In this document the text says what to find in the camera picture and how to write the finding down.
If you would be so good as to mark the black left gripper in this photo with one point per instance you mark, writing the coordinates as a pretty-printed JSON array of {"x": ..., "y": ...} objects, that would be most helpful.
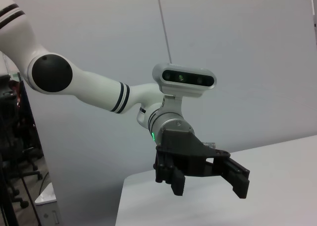
[{"x": 180, "y": 149}]

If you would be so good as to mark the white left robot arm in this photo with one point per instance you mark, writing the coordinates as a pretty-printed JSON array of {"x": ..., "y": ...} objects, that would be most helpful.
[{"x": 99, "y": 84}]

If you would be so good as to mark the silver gripper plug connector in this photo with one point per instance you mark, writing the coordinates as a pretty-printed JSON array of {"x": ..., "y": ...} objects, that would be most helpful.
[{"x": 210, "y": 144}]

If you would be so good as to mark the white floor cabinet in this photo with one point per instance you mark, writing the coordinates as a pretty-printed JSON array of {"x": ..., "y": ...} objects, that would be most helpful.
[{"x": 48, "y": 201}]

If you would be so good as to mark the black office chair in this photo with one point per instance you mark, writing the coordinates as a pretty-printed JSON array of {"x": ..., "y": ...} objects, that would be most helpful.
[{"x": 17, "y": 146}]

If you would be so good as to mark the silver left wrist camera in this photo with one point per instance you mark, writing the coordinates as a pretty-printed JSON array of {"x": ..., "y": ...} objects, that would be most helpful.
[{"x": 184, "y": 78}]

